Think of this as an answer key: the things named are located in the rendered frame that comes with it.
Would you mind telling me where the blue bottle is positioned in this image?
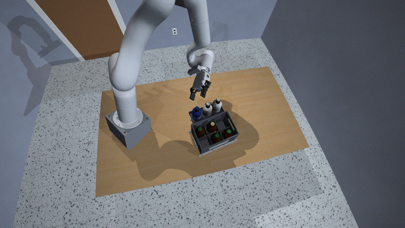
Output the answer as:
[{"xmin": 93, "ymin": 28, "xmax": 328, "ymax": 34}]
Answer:
[{"xmin": 192, "ymin": 106, "xmax": 202, "ymax": 120}]

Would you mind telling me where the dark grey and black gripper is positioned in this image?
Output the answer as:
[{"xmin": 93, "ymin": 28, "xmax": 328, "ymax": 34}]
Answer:
[{"xmin": 190, "ymin": 71, "xmax": 211, "ymax": 101}]

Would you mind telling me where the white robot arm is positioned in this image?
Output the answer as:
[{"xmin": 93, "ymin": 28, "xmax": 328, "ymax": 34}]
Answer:
[{"xmin": 108, "ymin": 0, "xmax": 214, "ymax": 129}]

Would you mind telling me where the white bottle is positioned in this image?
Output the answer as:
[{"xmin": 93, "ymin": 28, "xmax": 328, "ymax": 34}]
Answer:
[
  {"xmin": 202, "ymin": 102, "xmax": 212, "ymax": 117},
  {"xmin": 212, "ymin": 98, "xmax": 222, "ymax": 113}
]

